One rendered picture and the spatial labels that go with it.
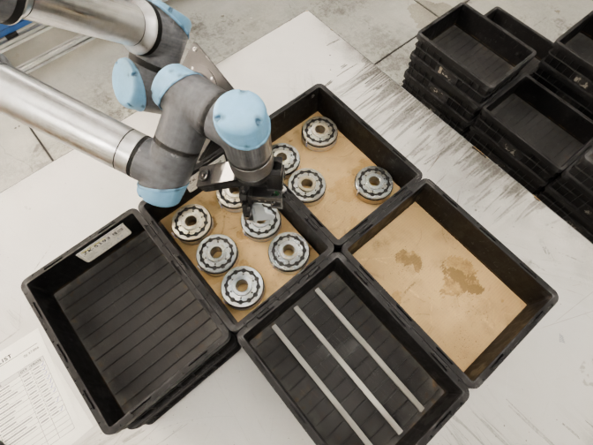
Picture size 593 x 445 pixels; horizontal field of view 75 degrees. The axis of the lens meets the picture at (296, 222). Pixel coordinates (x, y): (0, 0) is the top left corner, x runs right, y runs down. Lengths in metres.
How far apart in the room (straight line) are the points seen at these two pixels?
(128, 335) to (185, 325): 0.13
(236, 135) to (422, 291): 0.65
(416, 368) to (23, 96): 0.92
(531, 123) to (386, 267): 1.22
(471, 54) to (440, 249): 1.16
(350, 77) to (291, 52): 0.24
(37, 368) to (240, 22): 2.25
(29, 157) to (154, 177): 1.93
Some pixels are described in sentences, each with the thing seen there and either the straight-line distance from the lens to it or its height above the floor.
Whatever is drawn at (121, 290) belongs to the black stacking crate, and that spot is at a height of 0.83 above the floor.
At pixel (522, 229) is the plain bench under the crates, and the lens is 1.34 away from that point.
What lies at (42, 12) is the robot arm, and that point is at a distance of 0.87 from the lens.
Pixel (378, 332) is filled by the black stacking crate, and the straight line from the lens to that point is 0.97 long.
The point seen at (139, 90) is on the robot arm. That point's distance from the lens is 1.04.
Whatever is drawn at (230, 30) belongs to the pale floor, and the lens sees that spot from 2.78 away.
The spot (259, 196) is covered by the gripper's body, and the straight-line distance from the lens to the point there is 0.72.
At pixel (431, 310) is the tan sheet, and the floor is 0.83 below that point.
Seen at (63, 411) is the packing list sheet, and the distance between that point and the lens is 1.22.
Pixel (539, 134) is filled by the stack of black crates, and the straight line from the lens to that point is 2.02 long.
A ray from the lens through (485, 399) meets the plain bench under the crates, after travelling 1.17.
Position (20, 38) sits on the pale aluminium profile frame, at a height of 0.29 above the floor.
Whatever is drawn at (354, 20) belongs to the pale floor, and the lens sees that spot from 2.83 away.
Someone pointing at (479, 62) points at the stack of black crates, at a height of 0.49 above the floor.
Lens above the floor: 1.77
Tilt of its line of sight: 67 degrees down
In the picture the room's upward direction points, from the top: straight up
